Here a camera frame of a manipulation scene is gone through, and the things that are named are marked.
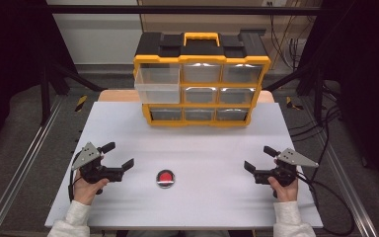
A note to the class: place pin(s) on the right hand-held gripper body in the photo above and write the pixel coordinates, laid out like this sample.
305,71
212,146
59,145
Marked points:
283,171

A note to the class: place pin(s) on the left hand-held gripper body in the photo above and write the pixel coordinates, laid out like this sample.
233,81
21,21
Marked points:
93,172

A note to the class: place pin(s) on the person's right hand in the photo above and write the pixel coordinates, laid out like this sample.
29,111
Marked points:
285,192

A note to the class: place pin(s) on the person's left hand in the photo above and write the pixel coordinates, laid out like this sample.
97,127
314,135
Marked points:
86,191

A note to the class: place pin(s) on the round red silver-rimmed tin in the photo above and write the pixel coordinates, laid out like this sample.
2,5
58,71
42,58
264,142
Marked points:
165,178

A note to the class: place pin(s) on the black yellow striped tape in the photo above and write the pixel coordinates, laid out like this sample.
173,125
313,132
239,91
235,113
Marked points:
292,104
81,103

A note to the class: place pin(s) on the black metal stand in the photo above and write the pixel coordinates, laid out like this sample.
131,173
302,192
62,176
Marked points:
45,92
317,92

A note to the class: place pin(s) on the clear plastic drawer bin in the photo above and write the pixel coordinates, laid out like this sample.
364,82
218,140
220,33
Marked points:
158,84

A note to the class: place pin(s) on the set of clear organizer drawers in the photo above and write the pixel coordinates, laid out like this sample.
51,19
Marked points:
200,95

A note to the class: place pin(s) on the black curtain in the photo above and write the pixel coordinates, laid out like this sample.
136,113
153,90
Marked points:
10,59
365,75

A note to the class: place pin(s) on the yellow black organizer cabinet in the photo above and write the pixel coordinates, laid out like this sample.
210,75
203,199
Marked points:
199,49

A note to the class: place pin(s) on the aluminium rail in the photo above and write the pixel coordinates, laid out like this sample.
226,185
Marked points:
19,168
348,187

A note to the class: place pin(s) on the black horizontal frame bar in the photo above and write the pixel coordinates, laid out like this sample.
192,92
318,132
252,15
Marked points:
177,9

